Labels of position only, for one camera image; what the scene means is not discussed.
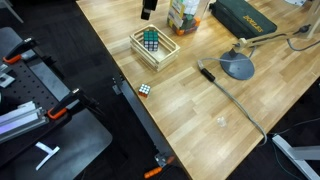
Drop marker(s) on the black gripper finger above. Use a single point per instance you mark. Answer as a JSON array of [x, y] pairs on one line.
[[146, 11]]

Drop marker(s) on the large Rubik's cube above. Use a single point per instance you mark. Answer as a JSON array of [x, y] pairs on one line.
[[151, 40]]

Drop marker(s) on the slatted wooden box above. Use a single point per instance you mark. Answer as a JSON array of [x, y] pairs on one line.
[[163, 56]]

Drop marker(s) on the small Rubik's cube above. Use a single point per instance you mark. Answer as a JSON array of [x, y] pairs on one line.
[[144, 90]]

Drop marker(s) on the black round object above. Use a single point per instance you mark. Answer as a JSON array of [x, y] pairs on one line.
[[243, 18]]

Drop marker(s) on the wooden desk lamp grey base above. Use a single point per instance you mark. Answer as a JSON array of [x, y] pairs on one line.
[[237, 66]]

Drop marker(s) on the black bar clamp orange trigger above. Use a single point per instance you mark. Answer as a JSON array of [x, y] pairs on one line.
[[16, 51], [63, 108]]

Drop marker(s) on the small clear plastic piece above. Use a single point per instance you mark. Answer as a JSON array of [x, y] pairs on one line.
[[222, 121]]

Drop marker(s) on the grey stand leg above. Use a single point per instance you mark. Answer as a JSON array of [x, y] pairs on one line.
[[11, 10]]

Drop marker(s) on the black perforated breadboard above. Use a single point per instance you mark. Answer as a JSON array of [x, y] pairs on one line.
[[23, 86]]

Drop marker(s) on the black rounded side table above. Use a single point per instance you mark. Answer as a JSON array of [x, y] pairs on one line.
[[80, 146]]

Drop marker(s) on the aluminium extrusion profile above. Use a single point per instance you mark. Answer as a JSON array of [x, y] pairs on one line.
[[20, 121]]

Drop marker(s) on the white tape strip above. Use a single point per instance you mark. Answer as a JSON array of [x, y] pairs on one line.
[[46, 155]]

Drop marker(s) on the metal rail bracket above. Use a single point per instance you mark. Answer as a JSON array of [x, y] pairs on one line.
[[161, 160], [116, 87]]

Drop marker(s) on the black table edge rail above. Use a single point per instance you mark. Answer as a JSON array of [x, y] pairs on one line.
[[143, 116]]

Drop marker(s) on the white metal mounting bracket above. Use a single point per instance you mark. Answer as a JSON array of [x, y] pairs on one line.
[[6, 79]]

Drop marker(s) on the white metal frame leg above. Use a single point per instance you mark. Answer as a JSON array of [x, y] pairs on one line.
[[296, 155]]

